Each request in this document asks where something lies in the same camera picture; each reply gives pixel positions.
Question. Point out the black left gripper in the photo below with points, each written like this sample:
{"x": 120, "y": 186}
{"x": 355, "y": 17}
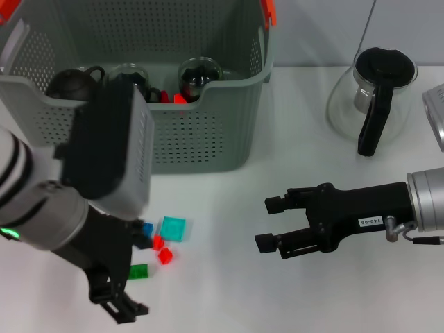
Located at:
{"x": 104, "y": 243}

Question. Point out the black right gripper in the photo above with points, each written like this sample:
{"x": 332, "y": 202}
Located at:
{"x": 350, "y": 215}

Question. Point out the green building block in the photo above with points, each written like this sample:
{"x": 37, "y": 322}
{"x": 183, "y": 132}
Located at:
{"x": 139, "y": 271}

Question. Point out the blue building block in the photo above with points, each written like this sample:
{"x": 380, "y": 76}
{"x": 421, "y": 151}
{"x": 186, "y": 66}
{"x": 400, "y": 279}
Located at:
{"x": 149, "y": 229}

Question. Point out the bright red sloped block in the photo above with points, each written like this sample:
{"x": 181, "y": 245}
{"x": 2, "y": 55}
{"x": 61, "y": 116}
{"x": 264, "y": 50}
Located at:
{"x": 179, "y": 99}

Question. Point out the dark red building block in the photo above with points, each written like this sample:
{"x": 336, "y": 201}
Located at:
{"x": 165, "y": 97}

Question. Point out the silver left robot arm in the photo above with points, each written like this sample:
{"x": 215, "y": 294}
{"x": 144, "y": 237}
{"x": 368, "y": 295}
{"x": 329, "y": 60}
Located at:
{"x": 27, "y": 194}

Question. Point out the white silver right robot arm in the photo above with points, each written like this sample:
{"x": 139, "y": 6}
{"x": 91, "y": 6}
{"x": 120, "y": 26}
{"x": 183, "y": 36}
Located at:
{"x": 428, "y": 201}

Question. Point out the small red building block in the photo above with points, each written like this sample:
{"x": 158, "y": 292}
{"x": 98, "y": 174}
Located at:
{"x": 165, "y": 256}
{"x": 158, "y": 243}

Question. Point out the teal building block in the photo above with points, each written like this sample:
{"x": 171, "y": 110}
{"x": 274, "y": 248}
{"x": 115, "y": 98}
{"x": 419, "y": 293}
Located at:
{"x": 173, "y": 229}

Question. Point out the grey-green perforated storage bin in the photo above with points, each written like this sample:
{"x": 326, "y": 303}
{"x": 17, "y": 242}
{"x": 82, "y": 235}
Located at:
{"x": 208, "y": 138}

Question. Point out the black clay teapot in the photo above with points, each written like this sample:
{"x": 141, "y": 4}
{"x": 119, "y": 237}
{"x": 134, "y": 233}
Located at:
{"x": 66, "y": 86}

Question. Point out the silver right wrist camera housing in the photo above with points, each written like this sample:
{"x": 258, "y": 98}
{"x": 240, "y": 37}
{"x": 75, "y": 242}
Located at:
{"x": 435, "y": 114}

